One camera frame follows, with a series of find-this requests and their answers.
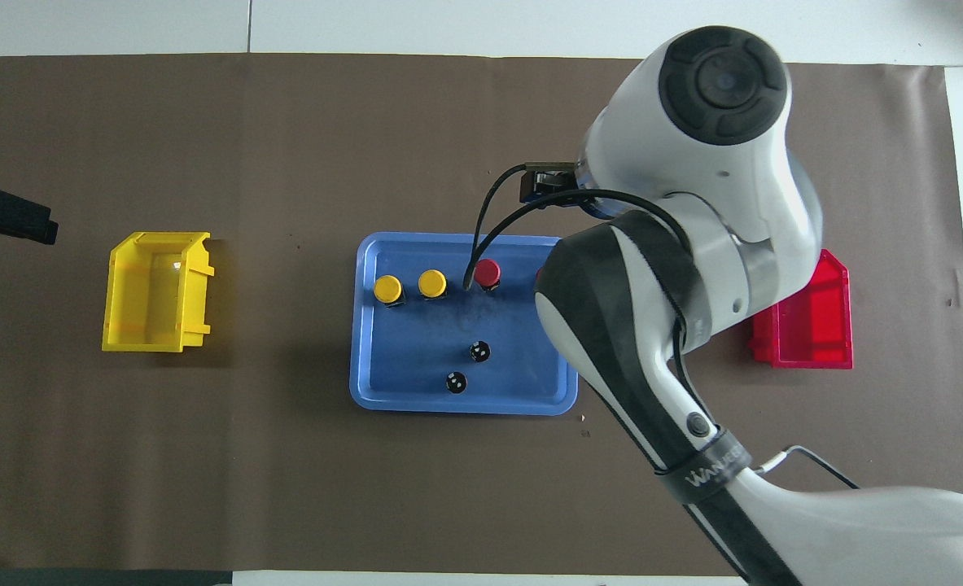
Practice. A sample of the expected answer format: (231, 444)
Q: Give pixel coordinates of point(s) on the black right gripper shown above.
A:
(546, 183)

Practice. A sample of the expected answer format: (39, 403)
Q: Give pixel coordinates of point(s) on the yellow push button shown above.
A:
(387, 288)
(432, 282)

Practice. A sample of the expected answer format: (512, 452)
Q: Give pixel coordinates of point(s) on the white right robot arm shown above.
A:
(693, 203)

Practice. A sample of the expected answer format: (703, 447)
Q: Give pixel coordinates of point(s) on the yellow plastic bin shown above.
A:
(143, 301)

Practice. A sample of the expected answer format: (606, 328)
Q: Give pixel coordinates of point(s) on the black cylindrical capacitor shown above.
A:
(456, 382)
(479, 352)

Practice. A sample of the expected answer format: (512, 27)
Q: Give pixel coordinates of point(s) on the blue plastic tray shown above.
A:
(416, 358)

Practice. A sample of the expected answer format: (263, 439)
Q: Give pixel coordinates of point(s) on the red plastic bin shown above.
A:
(815, 334)

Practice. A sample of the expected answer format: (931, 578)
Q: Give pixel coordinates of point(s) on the brown paper table mat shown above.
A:
(286, 488)

